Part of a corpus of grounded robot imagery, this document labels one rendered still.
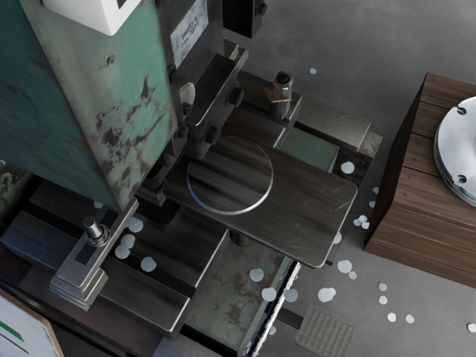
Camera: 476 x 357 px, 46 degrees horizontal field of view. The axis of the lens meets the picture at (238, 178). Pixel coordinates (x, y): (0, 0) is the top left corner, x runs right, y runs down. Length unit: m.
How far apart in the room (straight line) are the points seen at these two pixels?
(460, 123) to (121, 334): 0.90
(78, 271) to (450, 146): 0.89
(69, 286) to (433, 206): 0.83
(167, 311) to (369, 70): 1.29
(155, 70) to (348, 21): 1.65
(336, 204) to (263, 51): 1.19
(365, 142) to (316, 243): 0.32
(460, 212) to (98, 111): 1.06
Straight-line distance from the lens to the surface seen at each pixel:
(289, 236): 0.77
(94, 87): 0.36
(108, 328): 0.92
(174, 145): 0.56
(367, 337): 1.56
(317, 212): 0.79
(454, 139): 1.38
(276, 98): 0.87
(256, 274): 0.89
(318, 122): 1.02
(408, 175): 1.34
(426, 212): 1.33
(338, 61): 1.93
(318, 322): 1.38
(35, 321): 1.01
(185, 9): 0.56
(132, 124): 0.43
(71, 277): 0.81
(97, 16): 0.27
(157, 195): 0.81
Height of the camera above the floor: 1.50
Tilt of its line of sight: 64 degrees down
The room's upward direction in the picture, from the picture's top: straight up
